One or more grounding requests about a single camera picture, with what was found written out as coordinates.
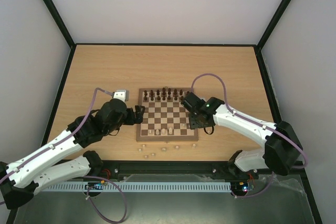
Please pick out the black frame post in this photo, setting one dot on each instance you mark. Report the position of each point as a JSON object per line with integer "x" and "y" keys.
{"x": 59, "y": 22}
{"x": 273, "y": 22}

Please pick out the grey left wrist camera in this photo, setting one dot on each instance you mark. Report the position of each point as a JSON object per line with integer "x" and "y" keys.
{"x": 121, "y": 94}

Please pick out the wooden chess board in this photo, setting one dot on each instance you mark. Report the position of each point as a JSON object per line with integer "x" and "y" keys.
{"x": 163, "y": 112}

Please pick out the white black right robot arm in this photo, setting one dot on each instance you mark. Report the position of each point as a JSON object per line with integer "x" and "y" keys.
{"x": 279, "y": 145}

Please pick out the dark king piece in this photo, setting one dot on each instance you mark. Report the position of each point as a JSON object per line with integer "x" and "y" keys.
{"x": 164, "y": 91}

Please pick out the black frame post right rear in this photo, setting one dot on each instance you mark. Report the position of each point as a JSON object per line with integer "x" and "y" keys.
{"x": 273, "y": 22}

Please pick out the light blue cable duct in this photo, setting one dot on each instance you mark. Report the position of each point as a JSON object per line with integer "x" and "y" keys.
{"x": 143, "y": 187}

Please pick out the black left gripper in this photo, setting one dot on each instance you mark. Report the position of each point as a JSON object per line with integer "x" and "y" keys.
{"x": 130, "y": 118}

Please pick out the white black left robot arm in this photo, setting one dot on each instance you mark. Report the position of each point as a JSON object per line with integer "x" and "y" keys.
{"x": 23, "y": 179}

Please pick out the black frame post left rear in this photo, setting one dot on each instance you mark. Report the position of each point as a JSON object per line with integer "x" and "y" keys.
{"x": 59, "y": 22}

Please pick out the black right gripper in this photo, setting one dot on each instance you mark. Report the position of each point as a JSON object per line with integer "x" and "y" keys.
{"x": 191, "y": 102}

